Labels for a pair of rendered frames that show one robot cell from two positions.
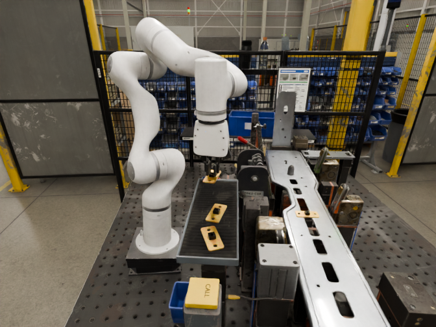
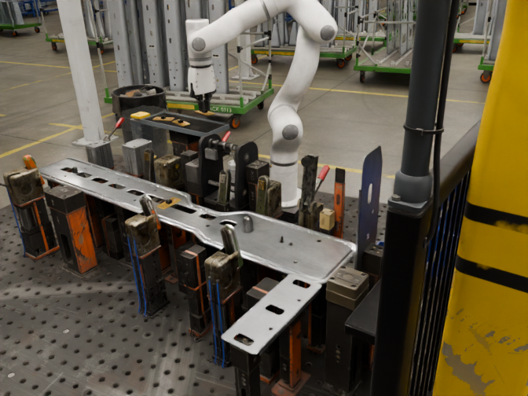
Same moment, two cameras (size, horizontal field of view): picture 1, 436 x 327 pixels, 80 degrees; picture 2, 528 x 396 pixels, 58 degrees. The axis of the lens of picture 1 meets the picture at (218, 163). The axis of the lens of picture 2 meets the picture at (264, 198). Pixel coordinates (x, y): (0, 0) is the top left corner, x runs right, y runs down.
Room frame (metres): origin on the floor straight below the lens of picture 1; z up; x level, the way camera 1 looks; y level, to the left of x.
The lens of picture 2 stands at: (1.89, -1.41, 1.74)
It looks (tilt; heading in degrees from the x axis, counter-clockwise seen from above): 26 degrees down; 122
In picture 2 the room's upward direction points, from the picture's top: 2 degrees counter-clockwise
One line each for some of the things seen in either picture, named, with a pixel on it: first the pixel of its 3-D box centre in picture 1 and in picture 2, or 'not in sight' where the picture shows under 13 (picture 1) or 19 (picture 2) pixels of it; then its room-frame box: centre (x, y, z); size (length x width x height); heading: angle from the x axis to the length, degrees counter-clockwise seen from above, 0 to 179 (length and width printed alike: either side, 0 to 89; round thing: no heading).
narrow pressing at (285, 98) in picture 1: (283, 119); (368, 214); (1.55, -0.40, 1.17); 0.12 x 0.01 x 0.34; 86
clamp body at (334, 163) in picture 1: (324, 191); (225, 307); (1.21, -0.57, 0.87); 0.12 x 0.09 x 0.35; 86
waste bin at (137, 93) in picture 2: not in sight; (144, 128); (-1.39, 1.69, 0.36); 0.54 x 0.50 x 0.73; 94
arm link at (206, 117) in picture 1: (210, 113); (200, 60); (0.72, 0.02, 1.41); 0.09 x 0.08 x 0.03; 75
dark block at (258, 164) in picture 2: not in sight; (259, 218); (1.06, -0.14, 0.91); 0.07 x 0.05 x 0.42; 86
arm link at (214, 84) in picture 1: (212, 84); (198, 38); (0.72, 0.02, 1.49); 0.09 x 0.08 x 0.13; 128
